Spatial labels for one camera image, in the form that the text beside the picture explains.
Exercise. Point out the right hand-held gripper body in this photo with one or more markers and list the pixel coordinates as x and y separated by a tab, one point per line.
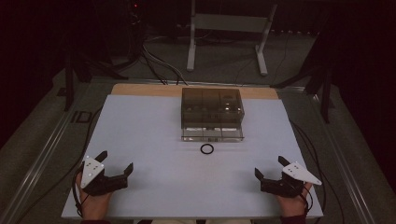
280	186

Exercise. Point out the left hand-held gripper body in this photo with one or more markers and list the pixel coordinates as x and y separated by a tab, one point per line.
93	182

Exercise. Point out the clear plastic drawer box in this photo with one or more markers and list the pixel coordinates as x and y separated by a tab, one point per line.
211	112

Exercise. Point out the person's right hand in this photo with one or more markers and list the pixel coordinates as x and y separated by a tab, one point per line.
294	206

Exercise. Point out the person's left hand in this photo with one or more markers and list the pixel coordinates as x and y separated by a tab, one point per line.
93	207

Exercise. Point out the white table mat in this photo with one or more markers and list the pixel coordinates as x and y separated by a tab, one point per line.
149	140

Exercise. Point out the black tripod stand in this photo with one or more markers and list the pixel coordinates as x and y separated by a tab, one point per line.
69	81
326	93

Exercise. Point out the grey metal stand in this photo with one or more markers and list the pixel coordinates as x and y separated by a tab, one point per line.
229	23

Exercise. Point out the metal floor rail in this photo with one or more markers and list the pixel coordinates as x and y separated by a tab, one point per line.
34	171
345	161

